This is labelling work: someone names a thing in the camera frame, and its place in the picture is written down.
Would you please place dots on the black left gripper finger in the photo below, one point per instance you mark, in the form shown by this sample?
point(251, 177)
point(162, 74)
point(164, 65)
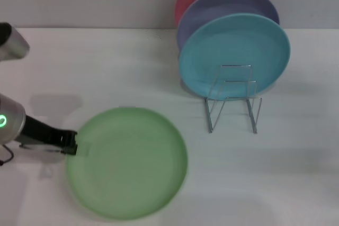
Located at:
point(71, 149)
point(70, 137)

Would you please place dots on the green round plate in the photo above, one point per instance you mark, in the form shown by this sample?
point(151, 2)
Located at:
point(127, 165)

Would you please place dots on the light blue round plate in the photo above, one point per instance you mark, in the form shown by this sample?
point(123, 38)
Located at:
point(233, 46)

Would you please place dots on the purple round plate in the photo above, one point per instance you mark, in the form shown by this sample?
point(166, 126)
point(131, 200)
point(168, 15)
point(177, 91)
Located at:
point(233, 3)

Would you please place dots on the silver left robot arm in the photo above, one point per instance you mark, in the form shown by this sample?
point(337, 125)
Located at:
point(12, 120)

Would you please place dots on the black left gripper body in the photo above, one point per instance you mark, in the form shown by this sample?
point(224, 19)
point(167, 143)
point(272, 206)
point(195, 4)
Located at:
point(42, 134)

